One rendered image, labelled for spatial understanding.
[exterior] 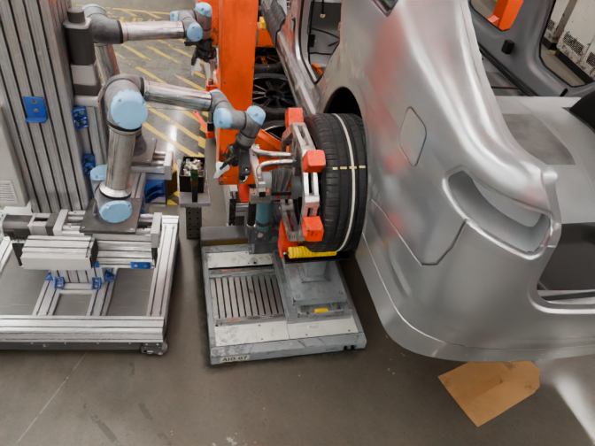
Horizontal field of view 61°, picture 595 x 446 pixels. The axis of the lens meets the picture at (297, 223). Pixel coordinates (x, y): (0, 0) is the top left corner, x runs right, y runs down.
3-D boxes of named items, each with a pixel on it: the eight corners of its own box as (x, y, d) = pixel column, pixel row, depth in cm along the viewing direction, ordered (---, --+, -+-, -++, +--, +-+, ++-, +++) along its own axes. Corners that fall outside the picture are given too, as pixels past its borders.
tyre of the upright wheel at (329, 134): (327, 150, 286) (343, 264, 268) (287, 150, 281) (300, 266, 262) (366, 86, 225) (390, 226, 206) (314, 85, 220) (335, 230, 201)
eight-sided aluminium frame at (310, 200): (307, 265, 239) (325, 171, 203) (294, 265, 237) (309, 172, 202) (286, 193, 278) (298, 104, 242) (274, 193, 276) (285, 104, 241)
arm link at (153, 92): (96, 90, 183) (219, 111, 211) (101, 105, 176) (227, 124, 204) (102, 60, 177) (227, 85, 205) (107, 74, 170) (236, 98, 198)
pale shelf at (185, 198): (210, 206, 286) (210, 203, 284) (179, 208, 282) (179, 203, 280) (204, 163, 317) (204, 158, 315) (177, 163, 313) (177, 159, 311)
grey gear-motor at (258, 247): (312, 260, 312) (321, 218, 289) (245, 265, 302) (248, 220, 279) (306, 240, 325) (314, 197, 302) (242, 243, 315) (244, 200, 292)
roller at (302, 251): (340, 257, 259) (342, 249, 255) (284, 261, 252) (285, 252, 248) (337, 249, 263) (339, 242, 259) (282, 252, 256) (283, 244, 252)
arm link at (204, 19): (191, 2, 236) (208, 0, 239) (191, 24, 244) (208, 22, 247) (197, 10, 231) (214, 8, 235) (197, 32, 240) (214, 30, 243)
